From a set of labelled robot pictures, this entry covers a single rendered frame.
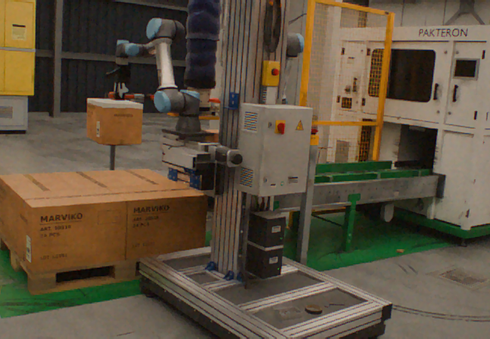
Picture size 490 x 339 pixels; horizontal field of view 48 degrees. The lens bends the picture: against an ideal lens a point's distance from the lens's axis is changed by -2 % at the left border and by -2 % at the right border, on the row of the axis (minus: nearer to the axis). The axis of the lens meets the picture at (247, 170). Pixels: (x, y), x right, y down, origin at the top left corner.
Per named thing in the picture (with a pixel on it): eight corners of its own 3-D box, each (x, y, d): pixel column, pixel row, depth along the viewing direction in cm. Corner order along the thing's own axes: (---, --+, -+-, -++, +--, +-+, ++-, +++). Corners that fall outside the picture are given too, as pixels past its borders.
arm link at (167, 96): (187, 110, 311) (176, 17, 315) (164, 110, 301) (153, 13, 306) (176, 115, 320) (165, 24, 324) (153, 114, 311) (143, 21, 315)
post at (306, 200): (300, 267, 413) (313, 134, 396) (306, 270, 408) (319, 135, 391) (293, 269, 409) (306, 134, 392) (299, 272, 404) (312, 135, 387)
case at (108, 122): (85, 136, 583) (87, 98, 576) (123, 136, 604) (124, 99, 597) (101, 144, 532) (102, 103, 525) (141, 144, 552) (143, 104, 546)
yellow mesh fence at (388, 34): (369, 216, 589) (391, 13, 553) (376, 218, 581) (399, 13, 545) (283, 227, 522) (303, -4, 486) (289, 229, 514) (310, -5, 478)
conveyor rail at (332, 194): (432, 194, 518) (435, 175, 515) (436, 196, 514) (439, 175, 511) (225, 216, 385) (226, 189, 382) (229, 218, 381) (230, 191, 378)
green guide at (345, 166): (383, 167, 565) (385, 158, 564) (391, 169, 557) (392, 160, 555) (257, 174, 473) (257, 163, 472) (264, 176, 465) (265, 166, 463)
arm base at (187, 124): (206, 132, 322) (207, 114, 320) (184, 132, 312) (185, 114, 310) (191, 129, 333) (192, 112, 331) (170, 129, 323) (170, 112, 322)
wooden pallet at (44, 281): (145, 231, 476) (145, 214, 473) (204, 269, 396) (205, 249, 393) (-2, 246, 407) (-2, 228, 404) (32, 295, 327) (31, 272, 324)
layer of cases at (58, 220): (145, 214, 473) (147, 169, 466) (204, 249, 393) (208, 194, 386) (-2, 228, 404) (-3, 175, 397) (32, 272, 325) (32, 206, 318)
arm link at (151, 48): (192, 20, 322) (151, 45, 360) (176, 17, 315) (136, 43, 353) (195, 38, 321) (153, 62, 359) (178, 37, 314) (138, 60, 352)
